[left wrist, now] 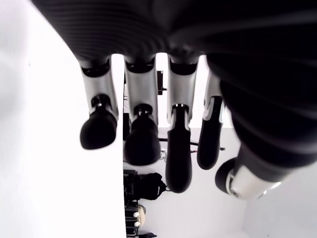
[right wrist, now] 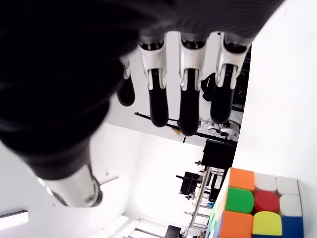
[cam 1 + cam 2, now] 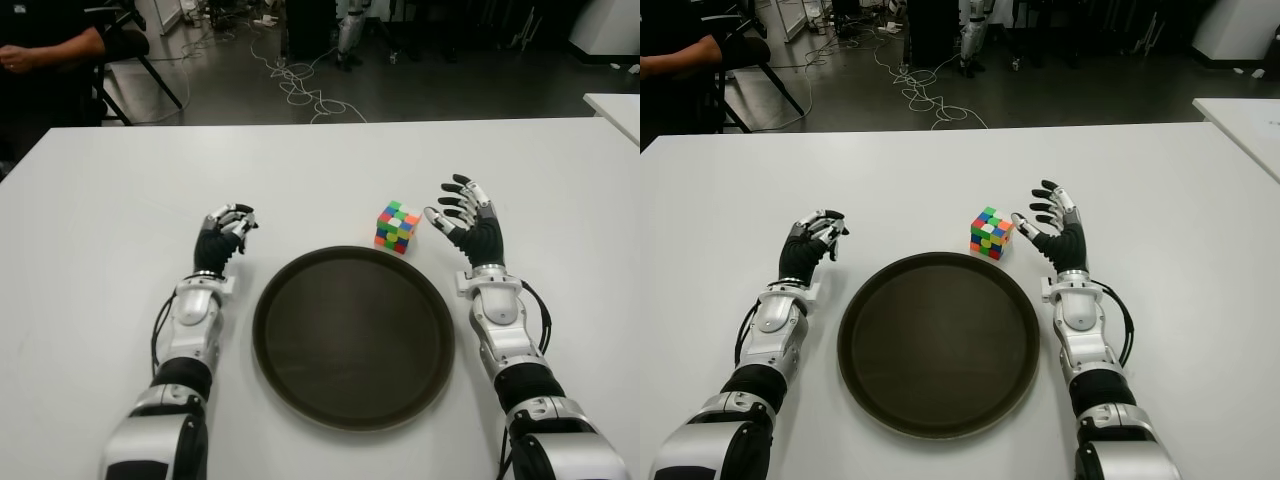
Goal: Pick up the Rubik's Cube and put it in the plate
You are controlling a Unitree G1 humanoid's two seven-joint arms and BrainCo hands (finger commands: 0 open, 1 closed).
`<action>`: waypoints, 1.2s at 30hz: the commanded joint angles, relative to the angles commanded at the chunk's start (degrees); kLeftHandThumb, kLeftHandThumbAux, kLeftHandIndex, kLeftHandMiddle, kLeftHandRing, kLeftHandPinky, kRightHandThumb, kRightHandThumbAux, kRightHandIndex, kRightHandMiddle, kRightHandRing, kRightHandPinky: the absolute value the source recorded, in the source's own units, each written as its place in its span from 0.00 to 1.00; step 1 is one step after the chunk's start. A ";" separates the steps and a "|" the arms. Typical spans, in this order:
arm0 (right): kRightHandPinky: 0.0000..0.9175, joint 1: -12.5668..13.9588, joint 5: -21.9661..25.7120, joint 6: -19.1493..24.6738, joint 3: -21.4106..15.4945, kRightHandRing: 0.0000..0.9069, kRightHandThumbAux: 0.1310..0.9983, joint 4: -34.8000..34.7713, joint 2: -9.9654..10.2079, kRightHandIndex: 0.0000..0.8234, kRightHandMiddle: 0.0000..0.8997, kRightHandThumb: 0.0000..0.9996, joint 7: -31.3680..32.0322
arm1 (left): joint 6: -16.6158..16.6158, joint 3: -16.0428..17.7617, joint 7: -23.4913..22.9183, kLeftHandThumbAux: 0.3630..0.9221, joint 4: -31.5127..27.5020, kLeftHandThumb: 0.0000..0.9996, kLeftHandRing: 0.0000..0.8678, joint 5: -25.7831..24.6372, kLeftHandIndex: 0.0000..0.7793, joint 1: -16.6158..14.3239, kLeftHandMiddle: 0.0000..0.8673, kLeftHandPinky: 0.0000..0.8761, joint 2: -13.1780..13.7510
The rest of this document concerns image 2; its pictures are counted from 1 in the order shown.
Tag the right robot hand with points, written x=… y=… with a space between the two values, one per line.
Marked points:
x=62 y=74

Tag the multicoloured Rubik's cube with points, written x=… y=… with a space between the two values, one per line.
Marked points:
x=240 y=200

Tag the long ceiling light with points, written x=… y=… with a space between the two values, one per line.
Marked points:
x=13 y=220

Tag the silver humanoid robot legs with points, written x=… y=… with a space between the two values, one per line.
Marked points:
x=226 y=130

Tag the black cabinet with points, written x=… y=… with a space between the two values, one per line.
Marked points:
x=219 y=155

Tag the white metal-frame desk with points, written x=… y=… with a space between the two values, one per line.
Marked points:
x=198 y=210

